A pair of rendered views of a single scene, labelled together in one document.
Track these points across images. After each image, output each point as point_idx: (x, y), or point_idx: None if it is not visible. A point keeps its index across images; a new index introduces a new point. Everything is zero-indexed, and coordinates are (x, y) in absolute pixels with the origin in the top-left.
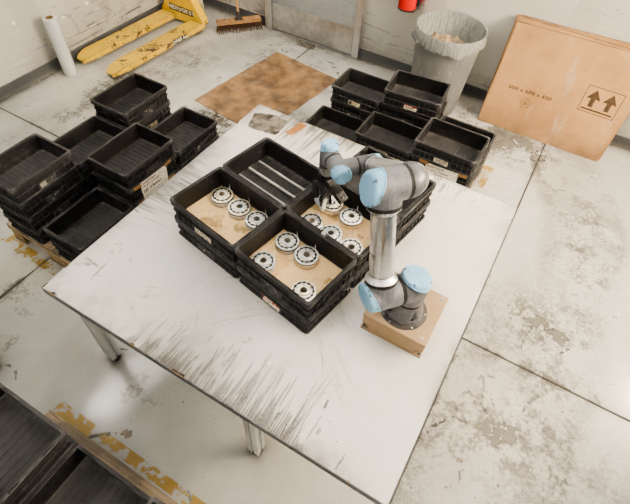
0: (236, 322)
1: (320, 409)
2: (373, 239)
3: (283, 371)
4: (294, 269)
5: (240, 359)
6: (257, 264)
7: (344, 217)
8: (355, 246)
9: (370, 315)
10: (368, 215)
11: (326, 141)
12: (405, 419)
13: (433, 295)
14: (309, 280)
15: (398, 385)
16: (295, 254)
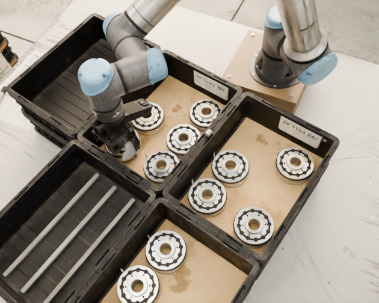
0: (325, 272)
1: None
2: (308, 6)
3: (377, 199)
4: (251, 184)
5: None
6: (287, 217)
7: (150, 123)
8: (205, 106)
9: (296, 97)
10: (140, 97)
11: (91, 74)
12: None
13: (249, 41)
14: (266, 163)
15: (352, 85)
16: (232, 180)
